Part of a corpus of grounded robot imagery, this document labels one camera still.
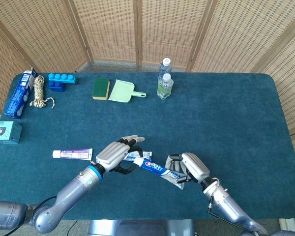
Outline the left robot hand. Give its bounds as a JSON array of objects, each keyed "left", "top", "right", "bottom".
[{"left": 95, "top": 134, "right": 146, "bottom": 175}]

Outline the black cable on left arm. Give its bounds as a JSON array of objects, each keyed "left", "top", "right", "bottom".
[{"left": 4, "top": 196, "right": 59, "bottom": 236}]

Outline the teal table cloth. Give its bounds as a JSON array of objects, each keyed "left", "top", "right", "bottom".
[{"left": 0, "top": 72, "right": 295, "bottom": 221}]

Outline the Crest blue white toothpaste tube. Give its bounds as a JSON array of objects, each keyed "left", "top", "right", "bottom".
[{"left": 133, "top": 157, "right": 186, "bottom": 190}]

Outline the light green dustpan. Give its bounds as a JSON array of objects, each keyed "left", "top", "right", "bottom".
[{"left": 108, "top": 79, "right": 147, "bottom": 104}]

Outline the wicker folding screen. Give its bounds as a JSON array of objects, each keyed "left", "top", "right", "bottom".
[{"left": 0, "top": 0, "right": 295, "bottom": 177}]

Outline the clear bottle purple label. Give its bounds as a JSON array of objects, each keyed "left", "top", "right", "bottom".
[{"left": 158, "top": 58, "right": 173, "bottom": 86}]

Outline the purple white toothpaste tube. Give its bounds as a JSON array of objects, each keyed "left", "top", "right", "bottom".
[{"left": 52, "top": 148, "right": 93, "bottom": 161}]

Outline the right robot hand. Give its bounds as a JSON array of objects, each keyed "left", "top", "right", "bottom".
[{"left": 165, "top": 152, "right": 211, "bottom": 185}]

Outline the small teal box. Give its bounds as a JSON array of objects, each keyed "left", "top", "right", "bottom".
[{"left": 0, "top": 120, "right": 23, "bottom": 145}]

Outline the black cable on floor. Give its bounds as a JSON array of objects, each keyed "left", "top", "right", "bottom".
[{"left": 67, "top": 220, "right": 79, "bottom": 236}]

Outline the light blue four-stud block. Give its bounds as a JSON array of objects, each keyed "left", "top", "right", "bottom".
[{"left": 48, "top": 73, "right": 77, "bottom": 85}]

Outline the silver robot torso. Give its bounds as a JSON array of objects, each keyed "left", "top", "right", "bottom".
[{"left": 88, "top": 219, "right": 195, "bottom": 236}]

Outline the beige brown rope bundle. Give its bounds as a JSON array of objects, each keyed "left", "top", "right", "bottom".
[{"left": 29, "top": 75, "right": 56, "bottom": 110}]

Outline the clear bottle green label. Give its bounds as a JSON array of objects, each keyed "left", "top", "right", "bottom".
[{"left": 156, "top": 73, "right": 175, "bottom": 100}]

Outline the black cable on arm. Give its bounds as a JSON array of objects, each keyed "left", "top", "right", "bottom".
[
  {"left": 4, "top": 196, "right": 59, "bottom": 236},
  {"left": 206, "top": 178, "right": 228, "bottom": 220}
]

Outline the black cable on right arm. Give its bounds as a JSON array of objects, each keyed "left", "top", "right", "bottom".
[{"left": 206, "top": 178, "right": 228, "bottom": 220}]

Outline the flattened blue white toothpaste tube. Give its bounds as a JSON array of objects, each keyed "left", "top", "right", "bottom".
[{"left": 122, "top": 151, "right": 153, "bottom": 163}]

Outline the dark blue two-stud block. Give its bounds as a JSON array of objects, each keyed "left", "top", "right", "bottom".
[{"left": 49, "top": 81, "right": 66, "bottom": 93}]

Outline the green yellow sponge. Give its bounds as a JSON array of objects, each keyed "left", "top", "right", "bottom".
[{"left": 92, "top": 78, "right": 111, "bottom": 101}]

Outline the long blue white box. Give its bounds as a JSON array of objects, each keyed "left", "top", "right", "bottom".
[{"left": 4, "top": 67, "right": 38, "bottom": 120}]

